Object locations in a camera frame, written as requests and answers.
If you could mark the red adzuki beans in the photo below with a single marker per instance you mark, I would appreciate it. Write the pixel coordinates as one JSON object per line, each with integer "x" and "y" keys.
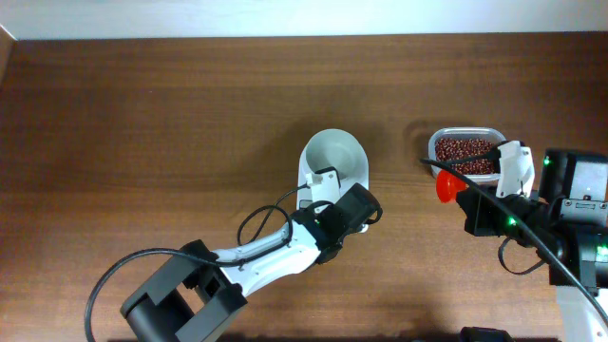
{"x": 448, "y": 149}

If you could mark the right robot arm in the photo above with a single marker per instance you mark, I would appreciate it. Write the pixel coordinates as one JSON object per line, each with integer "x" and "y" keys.
{"x": 566, "y": 221}

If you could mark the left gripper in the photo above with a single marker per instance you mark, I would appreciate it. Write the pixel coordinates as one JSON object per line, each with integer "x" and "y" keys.
{"x": 313, "y": 211}

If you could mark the clear plastic container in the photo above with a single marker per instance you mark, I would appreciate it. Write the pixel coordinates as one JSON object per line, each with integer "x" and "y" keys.
{"x": 490, "y": 135}

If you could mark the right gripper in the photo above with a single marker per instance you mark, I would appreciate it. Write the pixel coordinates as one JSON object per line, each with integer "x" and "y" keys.
{"x": 475, "y": 211}

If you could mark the orange measuring scoop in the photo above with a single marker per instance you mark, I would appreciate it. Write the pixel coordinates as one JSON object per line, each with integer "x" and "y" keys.
{"x": 448, "y": 186}

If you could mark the white round bowl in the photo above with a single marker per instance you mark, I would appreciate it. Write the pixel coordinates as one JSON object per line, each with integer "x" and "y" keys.
{"x": 338, "y": 149}

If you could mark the white digital kitchen scale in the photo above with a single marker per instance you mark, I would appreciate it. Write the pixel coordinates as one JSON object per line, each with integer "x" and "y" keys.
{"x": 304, "y": 198}

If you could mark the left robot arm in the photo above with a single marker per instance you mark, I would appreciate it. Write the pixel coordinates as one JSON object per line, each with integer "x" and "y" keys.
{"x": 197, "y": 293}

